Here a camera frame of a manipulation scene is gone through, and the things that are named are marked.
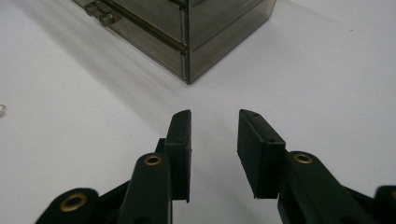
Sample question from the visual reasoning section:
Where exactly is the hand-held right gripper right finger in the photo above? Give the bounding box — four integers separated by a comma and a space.
236, 108, 377, 224

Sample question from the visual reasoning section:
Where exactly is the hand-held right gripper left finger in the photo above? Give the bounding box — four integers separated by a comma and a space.
117, 109, 192, 224

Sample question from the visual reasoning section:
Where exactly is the smoky transparent plastic drawer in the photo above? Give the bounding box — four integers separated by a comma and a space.
99, 12, 190, 84
72, 0, 189, 52

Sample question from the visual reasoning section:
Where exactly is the smoky transparent drawer box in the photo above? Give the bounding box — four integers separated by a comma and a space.
71, 0, 277, 85

